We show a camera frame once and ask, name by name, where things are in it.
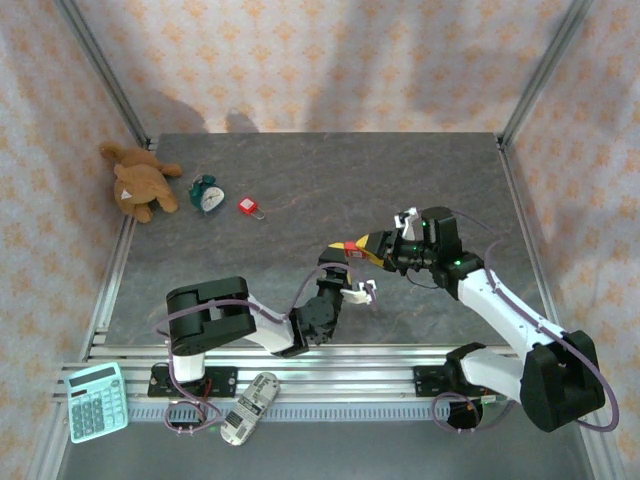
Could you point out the red padlock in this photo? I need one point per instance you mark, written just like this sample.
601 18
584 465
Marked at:
246 205
351 246

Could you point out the brown teddy bear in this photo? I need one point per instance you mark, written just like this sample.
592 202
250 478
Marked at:
142 185

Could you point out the teal alarm clock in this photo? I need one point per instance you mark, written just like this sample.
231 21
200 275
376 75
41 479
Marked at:
210 199

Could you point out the aluminium frame post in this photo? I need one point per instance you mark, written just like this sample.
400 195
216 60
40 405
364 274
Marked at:
100 70
545 65

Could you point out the small green circuit board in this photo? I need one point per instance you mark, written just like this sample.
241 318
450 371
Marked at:
492 398

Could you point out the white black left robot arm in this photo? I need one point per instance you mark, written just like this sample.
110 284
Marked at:
210 320

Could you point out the white remote control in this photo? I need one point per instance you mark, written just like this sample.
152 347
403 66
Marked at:
250 407

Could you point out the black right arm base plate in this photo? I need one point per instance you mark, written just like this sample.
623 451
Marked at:
425 382

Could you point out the aluminium frame leg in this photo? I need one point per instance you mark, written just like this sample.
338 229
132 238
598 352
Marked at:
52 435
607 462

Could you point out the aluminium table side rail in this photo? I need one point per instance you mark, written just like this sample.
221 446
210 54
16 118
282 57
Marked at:
123 240
509 167

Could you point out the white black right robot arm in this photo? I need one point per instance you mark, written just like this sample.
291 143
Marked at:
500 310

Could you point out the patterned fabric backdrop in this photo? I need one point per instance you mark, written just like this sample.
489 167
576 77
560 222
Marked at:
320 60

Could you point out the mint green calculator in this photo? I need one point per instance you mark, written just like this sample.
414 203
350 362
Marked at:
97 405

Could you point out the aluminium rail frame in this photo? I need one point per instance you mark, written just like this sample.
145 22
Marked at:
350 372

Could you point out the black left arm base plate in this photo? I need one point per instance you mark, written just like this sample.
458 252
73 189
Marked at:
227 382

